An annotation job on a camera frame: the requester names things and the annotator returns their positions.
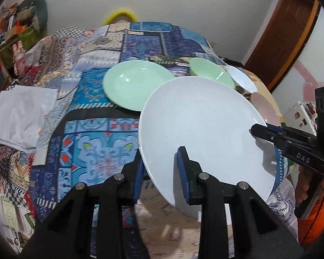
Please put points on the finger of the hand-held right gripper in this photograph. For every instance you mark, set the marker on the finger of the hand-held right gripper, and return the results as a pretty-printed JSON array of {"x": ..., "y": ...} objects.
[
  {"x": 262, "y": 132},
  {"x": 279, "y": 167}
]

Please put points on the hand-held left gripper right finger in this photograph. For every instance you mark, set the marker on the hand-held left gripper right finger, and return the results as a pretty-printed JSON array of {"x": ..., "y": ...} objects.
[{"x": 183, "y": 172}]

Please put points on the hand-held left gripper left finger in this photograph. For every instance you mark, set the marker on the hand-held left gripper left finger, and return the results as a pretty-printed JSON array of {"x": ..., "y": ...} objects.
[{"x": 137, "y": 179}]

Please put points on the patchwork printed blanket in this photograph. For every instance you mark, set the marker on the patchwork printed blanket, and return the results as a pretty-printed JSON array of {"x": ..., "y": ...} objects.
[{"x": 97, "y": 140}]

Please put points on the white cloth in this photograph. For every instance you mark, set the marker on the white cloth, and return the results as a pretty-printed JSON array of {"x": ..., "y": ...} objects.
[{"x": 19, "y": 118}]

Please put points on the person's right forearm orange sleeve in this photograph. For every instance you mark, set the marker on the person's right forearm orange sleeve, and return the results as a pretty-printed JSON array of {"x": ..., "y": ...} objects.
[{"x": 313, "y": 226}]

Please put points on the green label paper packet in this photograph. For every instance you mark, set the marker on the green label paper packet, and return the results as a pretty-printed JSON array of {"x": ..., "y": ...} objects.
[{"x": 10, "y": 215}]

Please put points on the sticker-covered white box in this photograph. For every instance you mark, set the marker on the sticker-covered white box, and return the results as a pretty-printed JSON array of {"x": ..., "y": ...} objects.
[{"x": 299, "y": 116}]

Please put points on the pink doll toy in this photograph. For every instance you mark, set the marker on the pink doll toy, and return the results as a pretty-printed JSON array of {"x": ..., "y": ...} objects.
[{"x": 19, "y": 55}]

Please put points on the large white plate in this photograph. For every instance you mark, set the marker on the large white plate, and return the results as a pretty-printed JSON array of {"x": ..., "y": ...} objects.
[{"x": 205, "y": 118}]

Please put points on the green bowl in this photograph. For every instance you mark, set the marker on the green bowl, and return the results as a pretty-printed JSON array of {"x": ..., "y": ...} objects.
[{"x": 208, "y": 70}]

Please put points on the green plate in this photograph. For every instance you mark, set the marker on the green plate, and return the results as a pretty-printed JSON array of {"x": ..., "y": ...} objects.
[{"x": 129, "y": 83}]

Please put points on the green plush toy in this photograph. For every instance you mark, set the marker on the green plush toy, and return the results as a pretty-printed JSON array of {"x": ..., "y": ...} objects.
[{"x": 35, "y": 10}]

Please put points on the pink plate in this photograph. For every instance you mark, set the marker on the pink plate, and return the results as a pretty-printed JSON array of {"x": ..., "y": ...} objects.
[{"x": 264, "y": 108}]

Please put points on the brown wooden door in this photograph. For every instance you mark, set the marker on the brown wooden door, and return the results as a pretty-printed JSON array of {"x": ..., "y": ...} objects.
[{"x": 283, "y": 32}]

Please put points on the white bowl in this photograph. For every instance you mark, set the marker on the white bowl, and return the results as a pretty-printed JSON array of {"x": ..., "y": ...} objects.
[{"x": 241, "y": 79}]

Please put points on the green cardboard box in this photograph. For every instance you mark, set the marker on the green cardboard box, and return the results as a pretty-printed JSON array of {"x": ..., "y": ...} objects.
[{"x": 21, "y": 39}]

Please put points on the person's right hand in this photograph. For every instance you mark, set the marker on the person's right hand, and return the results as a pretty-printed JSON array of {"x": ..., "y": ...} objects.
[{"x": 302, "y": 186}]

